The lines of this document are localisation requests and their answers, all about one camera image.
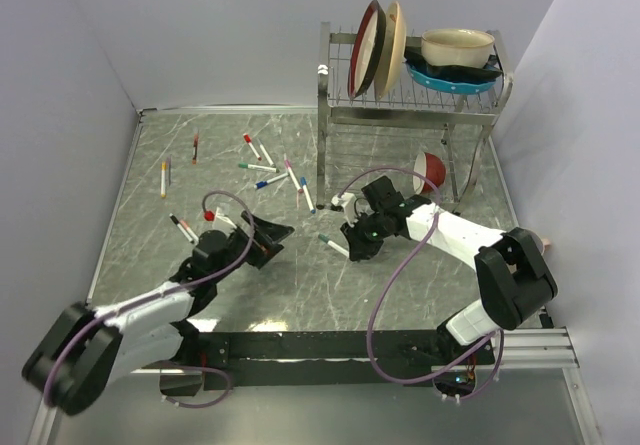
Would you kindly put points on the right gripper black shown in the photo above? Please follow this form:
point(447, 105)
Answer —
point(359, 249)

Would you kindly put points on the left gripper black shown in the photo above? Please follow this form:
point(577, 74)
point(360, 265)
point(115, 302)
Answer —
point(265, 247)

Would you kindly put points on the dark blue marker pen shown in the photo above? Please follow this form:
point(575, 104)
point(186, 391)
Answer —
point(269, 181)

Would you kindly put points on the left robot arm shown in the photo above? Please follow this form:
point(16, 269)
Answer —
point(87, 348)

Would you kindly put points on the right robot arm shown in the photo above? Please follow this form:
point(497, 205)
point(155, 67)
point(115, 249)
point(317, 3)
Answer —
point(512, 276)

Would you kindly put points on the pink marker pen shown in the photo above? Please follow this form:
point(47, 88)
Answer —
point(292, 174)

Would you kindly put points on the green capped marker pen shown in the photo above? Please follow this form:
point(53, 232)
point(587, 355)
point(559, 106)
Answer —
point(256, 167)

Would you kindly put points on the white marker pen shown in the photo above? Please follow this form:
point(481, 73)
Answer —
point(265, 153)

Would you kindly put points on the red marker pen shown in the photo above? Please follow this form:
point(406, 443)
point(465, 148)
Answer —
point(251, 145)

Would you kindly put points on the yellow marker pen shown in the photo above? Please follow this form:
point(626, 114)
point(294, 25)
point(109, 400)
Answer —
point(163, 181)

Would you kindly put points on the red white bowl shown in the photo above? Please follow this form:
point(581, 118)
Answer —
point(430, 166)

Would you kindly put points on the steel dish rack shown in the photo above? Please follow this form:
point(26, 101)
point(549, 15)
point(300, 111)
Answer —
point(353, 135)

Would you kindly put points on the blue dotted dish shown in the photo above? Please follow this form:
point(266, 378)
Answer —
point(446, 86)

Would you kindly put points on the red black plate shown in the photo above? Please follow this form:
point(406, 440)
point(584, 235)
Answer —
point(367, 50)

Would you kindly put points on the purple pink mug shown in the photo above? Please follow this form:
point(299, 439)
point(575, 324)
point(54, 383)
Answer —
point(542, 242)

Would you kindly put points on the black square plate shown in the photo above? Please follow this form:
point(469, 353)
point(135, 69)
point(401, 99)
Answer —
point(414, 58)

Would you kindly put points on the beige plate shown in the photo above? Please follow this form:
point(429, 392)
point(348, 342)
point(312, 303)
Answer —
point(388, 70)

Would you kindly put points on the cream ceramic bowl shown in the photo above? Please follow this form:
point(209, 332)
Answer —
point(457, 47)

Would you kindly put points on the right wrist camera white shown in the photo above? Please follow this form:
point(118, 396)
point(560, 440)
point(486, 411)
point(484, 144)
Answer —
point(346, 202)

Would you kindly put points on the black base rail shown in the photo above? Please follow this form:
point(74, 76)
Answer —
point(256, 359)

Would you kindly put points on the aluminium frame rail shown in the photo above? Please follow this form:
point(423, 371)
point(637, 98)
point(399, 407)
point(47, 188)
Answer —
point(534, 349)

